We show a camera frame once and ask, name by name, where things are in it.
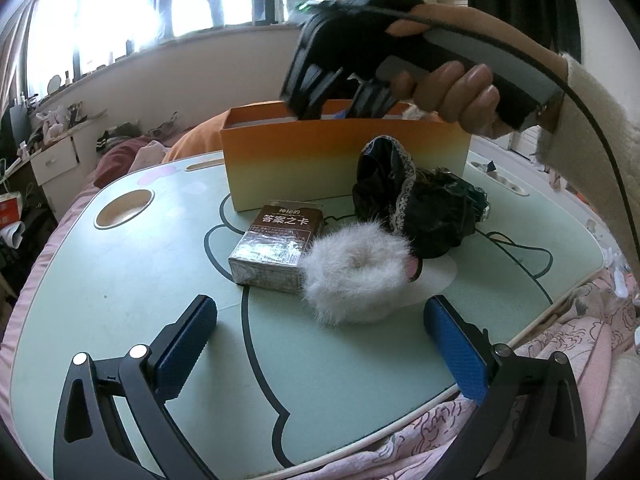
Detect red paper bag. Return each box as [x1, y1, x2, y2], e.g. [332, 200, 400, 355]
[0, 195, 21, 231]

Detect orange cardboard box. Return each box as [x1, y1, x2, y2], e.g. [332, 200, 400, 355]
[220, 102, 472, 212]

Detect person's right forearm cream sleeve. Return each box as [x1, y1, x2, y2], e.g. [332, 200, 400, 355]
[537, 52, 640, 281]

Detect blue tin case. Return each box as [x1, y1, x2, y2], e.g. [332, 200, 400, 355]
[468, 185, 490, 222]

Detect brown card box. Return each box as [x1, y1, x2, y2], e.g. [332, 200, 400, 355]
[228, 200, 325, 293]

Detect person's right hand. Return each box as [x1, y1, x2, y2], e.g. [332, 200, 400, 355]
[387, 5, 569, 139]

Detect maroon cloth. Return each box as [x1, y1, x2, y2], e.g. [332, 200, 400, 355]
[95, 137, 166, 188]

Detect white furry scrunchie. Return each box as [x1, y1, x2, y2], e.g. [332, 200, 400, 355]
[299, 227, 423, 326]

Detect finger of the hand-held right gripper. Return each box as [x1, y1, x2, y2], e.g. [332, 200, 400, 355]
[299, 62, 347, 122]
[347, 79, 407, 120]

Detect large window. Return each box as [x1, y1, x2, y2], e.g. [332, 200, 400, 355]
[0, 0, 401, 98]

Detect white drawer cabinet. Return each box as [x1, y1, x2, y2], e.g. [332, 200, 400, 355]
[27, 122, 108, 221]

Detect black white striped sock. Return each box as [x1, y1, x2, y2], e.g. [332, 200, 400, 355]
[95, 130, 121, 156]

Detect black monitor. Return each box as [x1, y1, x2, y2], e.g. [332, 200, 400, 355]
[0, 105, 31, 161]

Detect black lace-trimmed cloth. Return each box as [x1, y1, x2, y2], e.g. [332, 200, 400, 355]
[352, 135, 422, 238]

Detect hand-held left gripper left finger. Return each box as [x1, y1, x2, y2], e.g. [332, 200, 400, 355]
[52, 294, 219, 480]

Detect green cartoon desktop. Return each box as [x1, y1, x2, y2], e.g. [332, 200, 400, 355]
[7, 152, 608, 476]

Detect pale pink garment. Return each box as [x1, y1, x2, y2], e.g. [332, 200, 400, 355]
[131, 140, 168, 171]

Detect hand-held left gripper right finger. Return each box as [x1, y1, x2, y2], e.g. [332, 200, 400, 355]
[423, 294, 587, 480]

